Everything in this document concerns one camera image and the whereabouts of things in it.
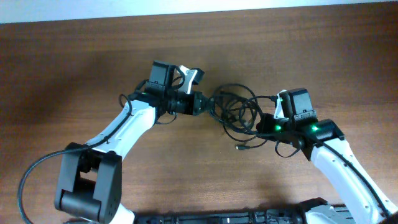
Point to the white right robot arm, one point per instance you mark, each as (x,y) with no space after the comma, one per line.
(323,143)

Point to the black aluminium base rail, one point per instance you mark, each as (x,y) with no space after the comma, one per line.
(312,211)

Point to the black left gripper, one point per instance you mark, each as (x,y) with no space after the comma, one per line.
(194,108)

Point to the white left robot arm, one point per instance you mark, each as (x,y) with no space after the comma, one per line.
(90,179)

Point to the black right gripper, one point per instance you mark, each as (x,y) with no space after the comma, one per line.
(266,127)

